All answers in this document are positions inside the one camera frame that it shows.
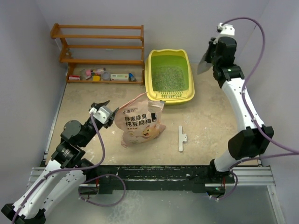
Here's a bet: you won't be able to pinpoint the grey metal litter scoop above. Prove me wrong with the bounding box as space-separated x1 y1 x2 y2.
197 52 212 75

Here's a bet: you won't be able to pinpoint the pink cat litter bag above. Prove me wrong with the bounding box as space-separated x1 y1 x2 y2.
114 93 166 147

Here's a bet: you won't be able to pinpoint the white bag sealing clip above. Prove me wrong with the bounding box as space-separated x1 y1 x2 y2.
178 126 187 153

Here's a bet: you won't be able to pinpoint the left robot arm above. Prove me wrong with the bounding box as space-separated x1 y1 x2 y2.
1 101 117 224

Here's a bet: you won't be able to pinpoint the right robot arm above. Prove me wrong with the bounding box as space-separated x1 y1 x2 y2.
204 37 274 182

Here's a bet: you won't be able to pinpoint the white rectangular box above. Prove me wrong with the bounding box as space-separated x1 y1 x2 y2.
110 74 129 82

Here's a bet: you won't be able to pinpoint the red white small box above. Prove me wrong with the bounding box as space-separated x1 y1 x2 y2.
68 75 81 81

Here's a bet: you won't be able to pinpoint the yellow green litter box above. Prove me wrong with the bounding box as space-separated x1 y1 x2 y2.
145 49 195 105

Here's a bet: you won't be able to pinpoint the green litter granules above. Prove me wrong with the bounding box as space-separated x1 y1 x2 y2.
152 66 188 92

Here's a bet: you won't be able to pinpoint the yellow sponge block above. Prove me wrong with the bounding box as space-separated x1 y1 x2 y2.
92 75 101 82

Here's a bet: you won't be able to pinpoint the clear plastic cup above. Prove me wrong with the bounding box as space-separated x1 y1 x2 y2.
101 71 111 81

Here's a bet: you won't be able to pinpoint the pink small package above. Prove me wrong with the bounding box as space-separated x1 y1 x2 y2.
85 70 92 79

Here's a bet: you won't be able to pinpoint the blue grey bottle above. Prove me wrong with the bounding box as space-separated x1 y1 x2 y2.
128 73 136 82

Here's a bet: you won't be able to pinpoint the wooden shelf rack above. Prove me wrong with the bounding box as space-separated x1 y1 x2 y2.
50 23 145 85

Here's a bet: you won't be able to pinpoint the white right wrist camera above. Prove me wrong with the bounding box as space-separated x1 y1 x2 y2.
217 23 235 38

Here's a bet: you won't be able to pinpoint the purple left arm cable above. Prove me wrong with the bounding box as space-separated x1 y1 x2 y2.
11 113 106 224

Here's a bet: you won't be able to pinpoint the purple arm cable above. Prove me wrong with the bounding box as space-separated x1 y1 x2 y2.
11 113 106 224
221 16 299 201

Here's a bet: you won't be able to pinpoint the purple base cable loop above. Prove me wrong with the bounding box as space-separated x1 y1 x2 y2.
78 174 127 207

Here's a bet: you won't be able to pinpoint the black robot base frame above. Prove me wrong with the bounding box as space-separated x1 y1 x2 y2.
83 165 235 194

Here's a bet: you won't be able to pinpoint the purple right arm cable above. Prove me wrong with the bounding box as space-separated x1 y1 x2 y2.
221 16 299 201

